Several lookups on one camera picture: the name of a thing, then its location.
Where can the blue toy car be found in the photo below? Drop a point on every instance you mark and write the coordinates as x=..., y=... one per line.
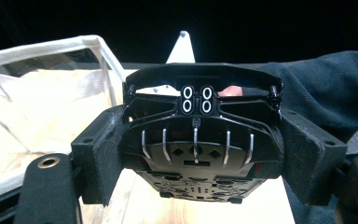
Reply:
x=199, y=140

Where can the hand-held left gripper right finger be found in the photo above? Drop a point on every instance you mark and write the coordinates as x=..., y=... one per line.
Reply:
x=313, y=155

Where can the clear plastic bag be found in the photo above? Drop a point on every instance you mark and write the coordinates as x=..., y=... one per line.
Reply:
x=52, y=109

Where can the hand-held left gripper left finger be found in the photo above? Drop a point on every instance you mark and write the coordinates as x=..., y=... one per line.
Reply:
x=96, y=155

